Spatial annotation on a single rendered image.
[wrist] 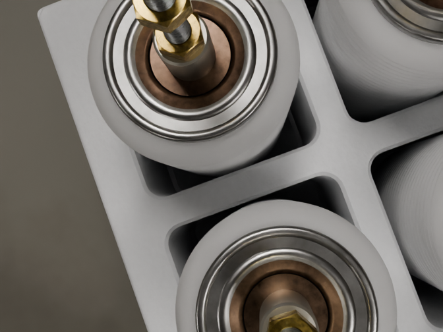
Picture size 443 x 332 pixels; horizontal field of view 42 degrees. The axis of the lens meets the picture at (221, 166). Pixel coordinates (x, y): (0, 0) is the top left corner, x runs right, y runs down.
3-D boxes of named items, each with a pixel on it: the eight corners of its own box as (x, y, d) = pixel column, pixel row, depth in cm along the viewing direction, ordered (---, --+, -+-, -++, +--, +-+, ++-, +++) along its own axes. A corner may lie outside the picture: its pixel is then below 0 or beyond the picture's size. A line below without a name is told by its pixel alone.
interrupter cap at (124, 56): (184, 179, 25) (182, 178, 24) (71, 54, 26) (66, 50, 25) (314, 60, 25) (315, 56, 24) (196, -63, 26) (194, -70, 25)
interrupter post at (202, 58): (188, 95, 25) (178, 81, 22) (152, 56, 25) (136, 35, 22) (229, 58, 25) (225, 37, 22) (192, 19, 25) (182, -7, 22)
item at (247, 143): (215, 205, 43) (182, 213, 25) (129, 110, 44) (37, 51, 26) (311, 116, 43) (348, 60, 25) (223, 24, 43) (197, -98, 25)
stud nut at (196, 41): (176, 70, 22) (173, 65, 21) (146, 38, 22) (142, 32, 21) (214, 35, 22) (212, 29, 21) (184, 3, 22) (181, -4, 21)
